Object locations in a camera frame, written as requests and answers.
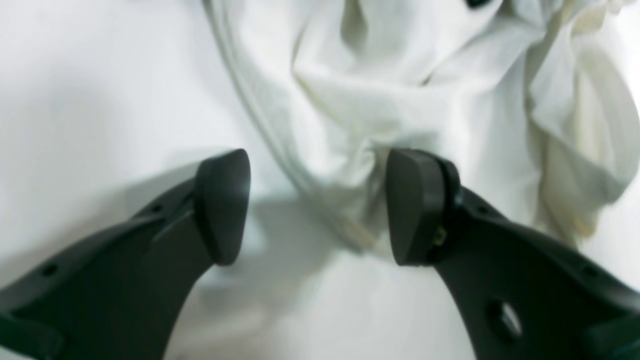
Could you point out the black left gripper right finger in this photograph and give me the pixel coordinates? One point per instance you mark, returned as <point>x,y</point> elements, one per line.
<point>521,294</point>

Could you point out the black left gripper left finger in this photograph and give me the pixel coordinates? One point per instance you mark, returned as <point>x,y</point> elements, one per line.
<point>117,294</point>

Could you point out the white t-shirt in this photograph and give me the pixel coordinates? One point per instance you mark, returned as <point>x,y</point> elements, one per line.
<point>524,96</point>

